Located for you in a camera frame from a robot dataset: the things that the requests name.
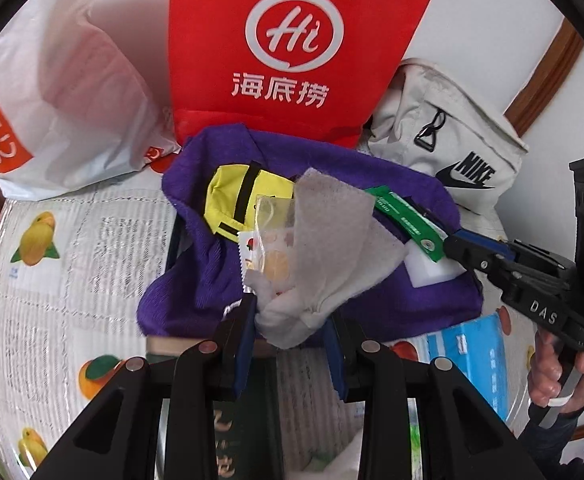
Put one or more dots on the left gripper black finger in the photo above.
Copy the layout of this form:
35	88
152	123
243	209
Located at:
477	258

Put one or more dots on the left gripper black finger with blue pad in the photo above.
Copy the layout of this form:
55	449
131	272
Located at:
116	435
461	436

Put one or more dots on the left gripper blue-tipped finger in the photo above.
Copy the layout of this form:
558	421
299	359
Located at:
491	245

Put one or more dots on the green sachet packet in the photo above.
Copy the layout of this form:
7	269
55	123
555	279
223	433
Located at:
423	231

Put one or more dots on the fruit print wipe packet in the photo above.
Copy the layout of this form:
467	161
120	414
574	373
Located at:
270	253

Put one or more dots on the yellow Adidas pouch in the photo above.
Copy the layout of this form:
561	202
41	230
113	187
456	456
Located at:
231	196

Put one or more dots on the green tissue packet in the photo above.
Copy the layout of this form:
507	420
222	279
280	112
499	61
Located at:
416	458

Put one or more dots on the white glove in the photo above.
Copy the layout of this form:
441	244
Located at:
345	466

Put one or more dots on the person's right hand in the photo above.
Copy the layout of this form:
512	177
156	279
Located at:
543	379

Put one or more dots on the blue tissue pack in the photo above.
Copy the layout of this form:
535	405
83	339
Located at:
477	348

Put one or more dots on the dark green tea tin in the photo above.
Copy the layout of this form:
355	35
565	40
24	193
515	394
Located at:
247	430

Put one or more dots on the grey Nike waist bag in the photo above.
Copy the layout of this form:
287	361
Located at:
428	122

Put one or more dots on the purple towel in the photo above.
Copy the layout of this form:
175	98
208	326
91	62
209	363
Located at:
189	299

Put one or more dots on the red Haidilao paper bag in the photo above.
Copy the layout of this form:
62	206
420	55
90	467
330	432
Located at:
315	69

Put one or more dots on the white Miniso plastic bag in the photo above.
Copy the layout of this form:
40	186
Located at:
73	110

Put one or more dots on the brown wooden door frame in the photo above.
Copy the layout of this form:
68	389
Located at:
547	78

